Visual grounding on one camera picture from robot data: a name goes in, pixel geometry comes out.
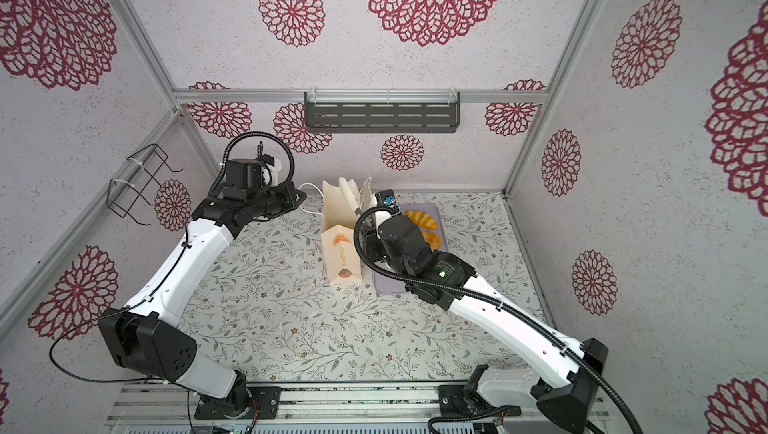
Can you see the cream paper bread bag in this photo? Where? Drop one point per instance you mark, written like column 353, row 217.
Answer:
column 342, row 263

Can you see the black wire wall basket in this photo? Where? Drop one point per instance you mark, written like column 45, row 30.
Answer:
column 128, row 190

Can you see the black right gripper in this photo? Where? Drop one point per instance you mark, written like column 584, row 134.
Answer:
column 372, row 243

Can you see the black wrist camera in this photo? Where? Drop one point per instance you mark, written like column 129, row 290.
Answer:
column 244, row 178
column 407, row 252

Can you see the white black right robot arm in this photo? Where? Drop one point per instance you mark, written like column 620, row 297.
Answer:
column 563, row 375

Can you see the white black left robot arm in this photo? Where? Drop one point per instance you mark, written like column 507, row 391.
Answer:
column 144, row 336

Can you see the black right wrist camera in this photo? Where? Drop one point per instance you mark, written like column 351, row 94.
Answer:
column 407, row 252

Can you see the round orange bun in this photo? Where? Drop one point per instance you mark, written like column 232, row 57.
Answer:
column 433, row 240

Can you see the grey metal wall shelf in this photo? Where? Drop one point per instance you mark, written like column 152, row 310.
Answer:
column 387, row 113

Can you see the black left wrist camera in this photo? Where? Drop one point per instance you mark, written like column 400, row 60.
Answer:
column 244, row 178

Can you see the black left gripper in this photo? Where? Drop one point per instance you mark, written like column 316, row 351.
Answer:
column 289, row 191

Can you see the lilac plastic tray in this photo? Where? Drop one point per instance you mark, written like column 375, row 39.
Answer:
column 387, row 286

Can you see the croissant top right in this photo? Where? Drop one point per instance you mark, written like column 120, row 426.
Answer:
column 423, row 219

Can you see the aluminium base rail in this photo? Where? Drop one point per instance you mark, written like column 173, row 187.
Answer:
column 145, row 408

